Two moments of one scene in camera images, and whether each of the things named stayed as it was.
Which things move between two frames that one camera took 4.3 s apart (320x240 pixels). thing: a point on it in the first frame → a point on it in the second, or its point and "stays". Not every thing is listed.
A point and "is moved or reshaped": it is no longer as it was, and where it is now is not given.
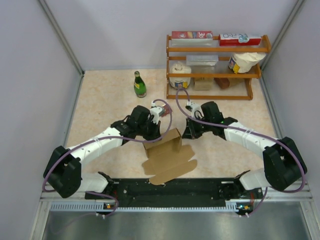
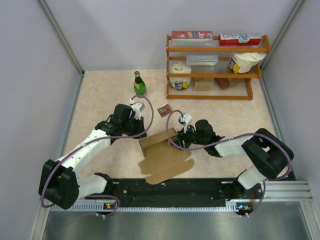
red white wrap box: x=237 y=39 stays
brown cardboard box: x=164 y=160 is moved or reshaped
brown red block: x=223 y=82 stays
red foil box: x=192 y=34 stays
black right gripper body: x=197 y=127 → x=190 y=137
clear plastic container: x=201 y=60 stays
